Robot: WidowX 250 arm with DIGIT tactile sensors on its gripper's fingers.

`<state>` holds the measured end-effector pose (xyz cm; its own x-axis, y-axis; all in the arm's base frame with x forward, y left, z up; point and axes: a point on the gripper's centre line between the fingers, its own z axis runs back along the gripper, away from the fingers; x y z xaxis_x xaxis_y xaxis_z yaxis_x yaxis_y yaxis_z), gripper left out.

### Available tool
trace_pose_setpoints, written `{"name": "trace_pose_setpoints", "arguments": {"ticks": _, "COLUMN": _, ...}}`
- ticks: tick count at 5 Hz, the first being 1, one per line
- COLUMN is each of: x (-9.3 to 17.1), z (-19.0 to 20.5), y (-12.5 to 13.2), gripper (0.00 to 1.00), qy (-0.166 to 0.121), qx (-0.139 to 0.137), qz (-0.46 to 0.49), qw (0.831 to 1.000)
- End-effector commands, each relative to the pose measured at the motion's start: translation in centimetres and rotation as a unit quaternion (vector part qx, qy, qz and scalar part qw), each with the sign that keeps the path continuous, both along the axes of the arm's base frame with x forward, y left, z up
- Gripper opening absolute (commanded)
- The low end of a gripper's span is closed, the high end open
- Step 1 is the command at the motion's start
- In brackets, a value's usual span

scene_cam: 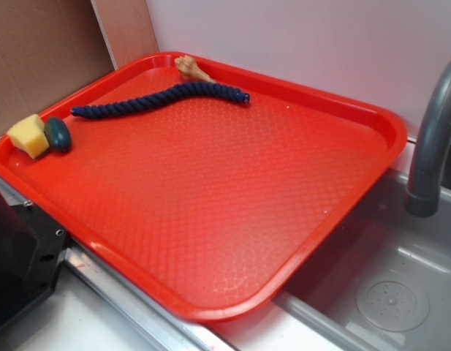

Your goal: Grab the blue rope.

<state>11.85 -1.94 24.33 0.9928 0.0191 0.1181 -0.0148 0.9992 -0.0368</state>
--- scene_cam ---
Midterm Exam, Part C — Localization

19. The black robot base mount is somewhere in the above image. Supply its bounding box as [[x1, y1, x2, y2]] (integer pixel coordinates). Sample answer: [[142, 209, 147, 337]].
[[0, 192, 69, 333]]

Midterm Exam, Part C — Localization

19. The blue twisted rope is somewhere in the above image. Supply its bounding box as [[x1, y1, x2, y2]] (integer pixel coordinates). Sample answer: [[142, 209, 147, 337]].
[[70, 81, 252, 121]]

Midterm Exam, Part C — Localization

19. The dark teal oval toy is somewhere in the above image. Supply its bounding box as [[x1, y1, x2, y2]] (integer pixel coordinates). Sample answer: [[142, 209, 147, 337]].
[[44, 116, 72, 153]]

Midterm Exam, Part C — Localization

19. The grey plastic faucet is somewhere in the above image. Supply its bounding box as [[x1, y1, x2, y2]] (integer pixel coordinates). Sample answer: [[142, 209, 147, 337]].
[[404, 61, 451, 217]]

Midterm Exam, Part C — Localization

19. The yellow cheese wedge toy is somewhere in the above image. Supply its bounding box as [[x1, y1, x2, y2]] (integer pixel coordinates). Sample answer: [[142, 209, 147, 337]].
[[7, 114, 50, 159]]

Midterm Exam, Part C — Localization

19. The red plastic tray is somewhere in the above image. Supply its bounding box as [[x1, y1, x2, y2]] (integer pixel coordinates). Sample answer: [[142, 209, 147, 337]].
[[0, 53, 407, 322]]

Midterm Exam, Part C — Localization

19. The silver metal rail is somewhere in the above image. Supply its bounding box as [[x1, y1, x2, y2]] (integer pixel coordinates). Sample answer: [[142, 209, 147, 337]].
[[64, 243, 233, 350]]

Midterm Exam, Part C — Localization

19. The grey plastic sink basin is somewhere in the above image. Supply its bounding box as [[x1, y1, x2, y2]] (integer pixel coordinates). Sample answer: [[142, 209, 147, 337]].
[[210, 167, 451, 351]]

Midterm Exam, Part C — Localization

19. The brown cardboard panel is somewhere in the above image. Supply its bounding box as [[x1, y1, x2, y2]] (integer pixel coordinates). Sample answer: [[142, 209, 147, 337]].
[[0, 1, 113, 137]]

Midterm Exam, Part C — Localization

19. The tan seashell toy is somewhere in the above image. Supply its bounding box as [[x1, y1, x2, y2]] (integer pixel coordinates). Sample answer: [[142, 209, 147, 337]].
[[174, 55, 216, 83]]

